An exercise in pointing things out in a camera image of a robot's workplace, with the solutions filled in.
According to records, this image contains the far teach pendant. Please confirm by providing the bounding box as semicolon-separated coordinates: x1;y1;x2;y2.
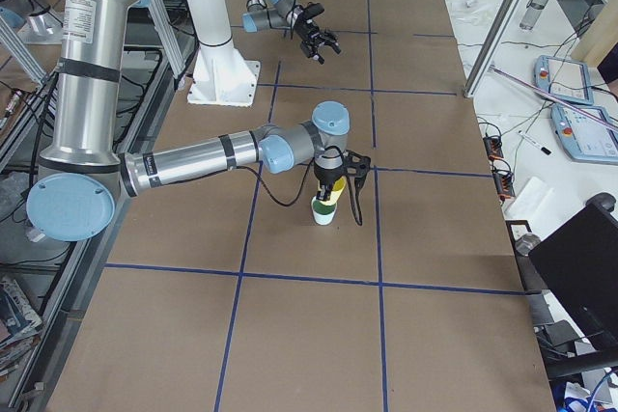
534;55;594;105

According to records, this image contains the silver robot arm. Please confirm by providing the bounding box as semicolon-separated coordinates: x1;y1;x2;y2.
25;0;350;242
242;0;341;64

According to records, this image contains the aluminium frame post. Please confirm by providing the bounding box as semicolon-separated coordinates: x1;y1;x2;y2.
463;0;520;98

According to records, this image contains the green plastic cup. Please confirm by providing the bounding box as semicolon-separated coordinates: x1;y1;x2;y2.
311;199;337;226

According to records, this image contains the black monitor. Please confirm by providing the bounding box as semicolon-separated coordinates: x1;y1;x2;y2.
529;204;617;349

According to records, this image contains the white camera mast base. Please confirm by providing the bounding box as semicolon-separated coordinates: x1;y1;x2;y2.
187;0;261;107

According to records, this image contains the yellow plastic cup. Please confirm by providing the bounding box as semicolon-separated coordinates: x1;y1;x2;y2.
316;177;347;206

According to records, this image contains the near teach pendant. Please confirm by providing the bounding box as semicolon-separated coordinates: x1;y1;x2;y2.
550;105;617;165

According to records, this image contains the reacher grabber stick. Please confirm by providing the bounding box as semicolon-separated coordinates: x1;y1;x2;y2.
489;65;618;132

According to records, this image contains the stack of books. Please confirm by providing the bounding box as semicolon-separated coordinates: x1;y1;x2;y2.
1;275;43;375

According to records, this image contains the black marker pen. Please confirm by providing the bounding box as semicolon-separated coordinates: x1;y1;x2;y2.
518;131;551;155

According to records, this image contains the orange black connector block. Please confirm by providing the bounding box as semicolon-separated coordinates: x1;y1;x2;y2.
483;135;504;161

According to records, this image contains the teach pendant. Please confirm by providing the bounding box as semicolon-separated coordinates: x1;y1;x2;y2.
550;105;617;165
534;55;594;105

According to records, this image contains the clear water bottle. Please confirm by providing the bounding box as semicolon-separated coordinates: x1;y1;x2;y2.
520;0;548;31

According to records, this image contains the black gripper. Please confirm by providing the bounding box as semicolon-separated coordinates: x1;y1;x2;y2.
292;2;341;65
314;155;344;201

